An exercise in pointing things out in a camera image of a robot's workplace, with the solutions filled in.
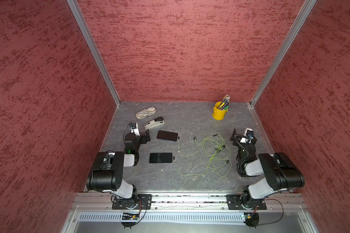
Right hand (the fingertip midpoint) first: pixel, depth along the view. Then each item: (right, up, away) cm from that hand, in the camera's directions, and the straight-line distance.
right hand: (241, 132), depth 89 cm
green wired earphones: (-28, -13, +3) cm, 31 cm away
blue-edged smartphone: (-48, -4, +12) cm, 49 cm away
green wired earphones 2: (-23, -22, -3) cm, 32 cm away
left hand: (-64, -1, +5) cm, 64 cm away
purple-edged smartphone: (-52, -18, +6) cm, 55 cm away
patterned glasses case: (-65, +13, +21) cm, 70 cm away
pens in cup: (-6, +19, +14) cm, 25 cm away
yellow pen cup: (-10, +11, +18) cm, 23 cm away
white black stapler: (-57, +5, +15) cm, 59 cm away
